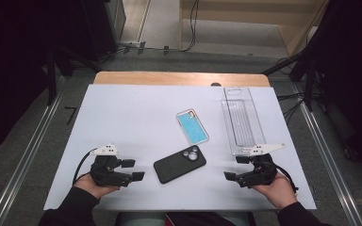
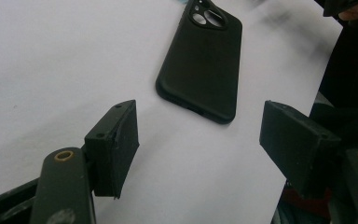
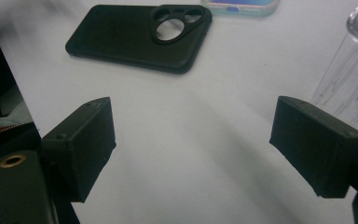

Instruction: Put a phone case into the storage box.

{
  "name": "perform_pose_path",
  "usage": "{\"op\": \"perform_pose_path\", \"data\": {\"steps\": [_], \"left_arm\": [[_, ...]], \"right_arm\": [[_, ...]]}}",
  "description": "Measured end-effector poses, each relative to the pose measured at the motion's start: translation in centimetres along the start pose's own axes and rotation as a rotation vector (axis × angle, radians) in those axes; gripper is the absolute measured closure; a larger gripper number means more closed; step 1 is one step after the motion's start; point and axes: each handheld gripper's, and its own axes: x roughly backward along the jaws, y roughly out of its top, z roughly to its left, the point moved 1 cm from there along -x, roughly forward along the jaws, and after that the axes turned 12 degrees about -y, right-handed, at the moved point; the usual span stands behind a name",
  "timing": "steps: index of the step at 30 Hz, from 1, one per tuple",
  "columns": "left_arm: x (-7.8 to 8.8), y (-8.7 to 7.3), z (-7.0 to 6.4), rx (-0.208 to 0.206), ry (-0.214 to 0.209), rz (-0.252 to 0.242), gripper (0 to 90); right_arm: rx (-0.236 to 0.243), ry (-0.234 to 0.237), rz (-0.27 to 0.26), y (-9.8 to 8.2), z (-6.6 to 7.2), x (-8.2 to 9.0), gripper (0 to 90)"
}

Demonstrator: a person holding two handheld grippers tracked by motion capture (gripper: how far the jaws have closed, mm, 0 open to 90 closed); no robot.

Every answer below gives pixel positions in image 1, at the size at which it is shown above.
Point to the white board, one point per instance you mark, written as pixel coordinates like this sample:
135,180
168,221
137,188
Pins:
132,119

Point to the black cabinet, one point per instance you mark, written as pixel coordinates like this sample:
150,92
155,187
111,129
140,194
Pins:
103,25

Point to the aluminium floor rail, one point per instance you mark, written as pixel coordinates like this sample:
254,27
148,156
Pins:
330,163
28,157

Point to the black phone case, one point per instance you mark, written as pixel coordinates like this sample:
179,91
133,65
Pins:
176,166

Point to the black metal stand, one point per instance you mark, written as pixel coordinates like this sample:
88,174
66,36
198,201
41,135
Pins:
308,72
52,78

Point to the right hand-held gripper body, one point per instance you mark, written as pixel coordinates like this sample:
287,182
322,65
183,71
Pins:
262,174

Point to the light wooden shelf unit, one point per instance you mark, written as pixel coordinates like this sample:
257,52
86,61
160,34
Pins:
295,19

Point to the clear blue phone case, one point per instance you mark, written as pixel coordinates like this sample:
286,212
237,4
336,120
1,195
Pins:
192,127

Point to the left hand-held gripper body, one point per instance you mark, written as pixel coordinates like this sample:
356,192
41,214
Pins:
106,174

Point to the wooden table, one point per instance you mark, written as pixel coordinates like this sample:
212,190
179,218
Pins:
169,78

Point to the person's left hand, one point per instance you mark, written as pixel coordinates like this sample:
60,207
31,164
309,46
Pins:
89,186

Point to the person's right hand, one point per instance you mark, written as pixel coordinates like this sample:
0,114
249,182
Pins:
279,191

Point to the clear plastic rack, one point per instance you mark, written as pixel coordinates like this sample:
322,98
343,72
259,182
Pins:
242,122

